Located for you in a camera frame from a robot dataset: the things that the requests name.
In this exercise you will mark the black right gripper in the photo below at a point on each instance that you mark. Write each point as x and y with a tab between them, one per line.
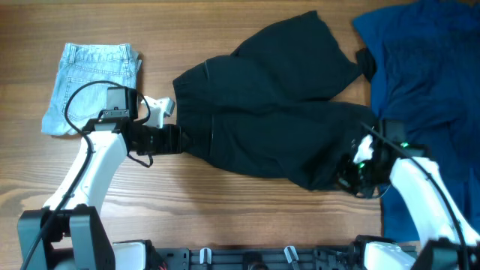
343	178

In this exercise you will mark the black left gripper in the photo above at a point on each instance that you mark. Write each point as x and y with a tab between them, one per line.
172	140

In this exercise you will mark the black shorts garment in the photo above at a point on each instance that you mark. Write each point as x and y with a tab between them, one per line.
269	108

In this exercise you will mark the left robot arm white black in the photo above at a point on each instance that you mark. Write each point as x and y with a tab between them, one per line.
67	232

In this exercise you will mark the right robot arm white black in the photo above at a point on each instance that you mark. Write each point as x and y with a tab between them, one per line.
447	239

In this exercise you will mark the folded light blue jeans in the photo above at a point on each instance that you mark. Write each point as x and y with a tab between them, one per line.
85	72

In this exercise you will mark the blue garment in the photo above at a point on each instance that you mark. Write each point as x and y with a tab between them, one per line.
427	58

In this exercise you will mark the small black cloth piece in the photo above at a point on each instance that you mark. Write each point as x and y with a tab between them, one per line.
366	63

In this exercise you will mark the black mounting rail base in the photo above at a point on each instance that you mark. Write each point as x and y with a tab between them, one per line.
317	258

